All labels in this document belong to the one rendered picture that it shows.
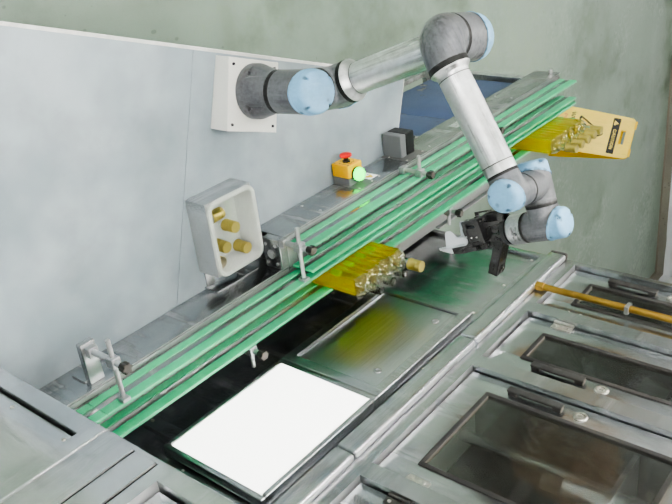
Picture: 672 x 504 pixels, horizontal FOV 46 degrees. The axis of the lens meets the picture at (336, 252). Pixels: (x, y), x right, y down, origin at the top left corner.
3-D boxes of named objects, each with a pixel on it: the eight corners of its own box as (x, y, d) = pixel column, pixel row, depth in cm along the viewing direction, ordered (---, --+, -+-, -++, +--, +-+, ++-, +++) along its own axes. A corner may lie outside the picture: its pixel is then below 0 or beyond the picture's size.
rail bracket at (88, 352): (74, 382, 195) (130, 413, 181) (55, 324, 187) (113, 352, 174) (90, 372, 198) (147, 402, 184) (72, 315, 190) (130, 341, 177)
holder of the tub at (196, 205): (203, 288, 227) (222, 295, 222) (184, 200, 214) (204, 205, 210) (246, 263, 238) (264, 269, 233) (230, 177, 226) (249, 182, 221)
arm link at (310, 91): (264, 70, 206) (305, 69, 198) (298, 66, 216) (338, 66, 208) (267, 116, 209) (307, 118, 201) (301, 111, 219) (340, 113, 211)
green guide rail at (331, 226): (289, 244, 231) (310, 250, 226) (288, 241, 230) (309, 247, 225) (559, 80, 346) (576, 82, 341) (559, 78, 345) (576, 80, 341)
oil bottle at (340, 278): (307, 282, 242) (363, 299, 229) (305, 266, 239) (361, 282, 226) (319, 273, 245) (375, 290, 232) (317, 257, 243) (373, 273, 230)
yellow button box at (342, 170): (332, 183, 261) (350, 187, 257) (330, 162, 258) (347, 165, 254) (345, 176, 266) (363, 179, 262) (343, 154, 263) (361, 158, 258)
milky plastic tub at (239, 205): (200, 273, 224) (221, 280, 219) (185, 200, 214) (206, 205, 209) (244, 247, 235) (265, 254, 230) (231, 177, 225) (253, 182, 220)
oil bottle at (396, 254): (343, 258, 253) (398, 274, 240) (341, 243, 251) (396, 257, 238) (354, 251, 257) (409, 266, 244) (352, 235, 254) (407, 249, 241)
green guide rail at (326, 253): (292, 267, 234) (313, 273, 229) (292, 264, 234) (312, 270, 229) (559, 97, 349) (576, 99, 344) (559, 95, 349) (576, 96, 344)
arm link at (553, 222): (571, 199, 187) (579, 234, 188) (531, 205, 195) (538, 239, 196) (554, 206, 182) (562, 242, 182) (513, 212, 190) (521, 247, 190)
